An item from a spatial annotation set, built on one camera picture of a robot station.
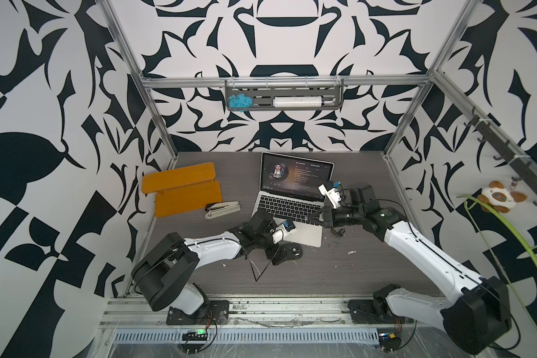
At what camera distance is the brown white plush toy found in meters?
0.60

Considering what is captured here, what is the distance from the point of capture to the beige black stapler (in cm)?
98

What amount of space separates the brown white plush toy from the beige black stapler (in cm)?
84
